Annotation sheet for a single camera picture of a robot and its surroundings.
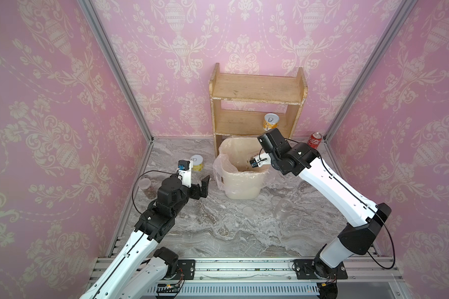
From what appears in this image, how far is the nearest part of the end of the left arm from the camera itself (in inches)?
25.0

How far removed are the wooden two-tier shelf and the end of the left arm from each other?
31cm

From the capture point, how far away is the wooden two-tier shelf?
0.79 meters
